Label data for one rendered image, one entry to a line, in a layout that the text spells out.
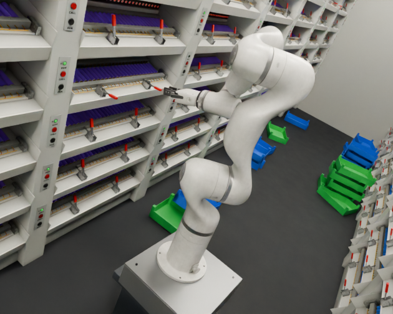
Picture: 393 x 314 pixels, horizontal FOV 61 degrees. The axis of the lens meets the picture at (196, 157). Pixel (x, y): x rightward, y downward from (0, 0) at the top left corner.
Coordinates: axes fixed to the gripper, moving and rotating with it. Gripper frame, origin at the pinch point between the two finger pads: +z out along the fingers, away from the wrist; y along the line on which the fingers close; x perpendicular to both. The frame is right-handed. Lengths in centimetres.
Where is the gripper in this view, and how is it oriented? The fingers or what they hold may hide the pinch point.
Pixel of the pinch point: (170, 91)
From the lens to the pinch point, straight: 143.2
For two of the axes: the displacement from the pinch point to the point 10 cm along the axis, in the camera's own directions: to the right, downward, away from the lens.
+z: -8.5, -3.1, 4.3
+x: 1.3, -9.1, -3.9
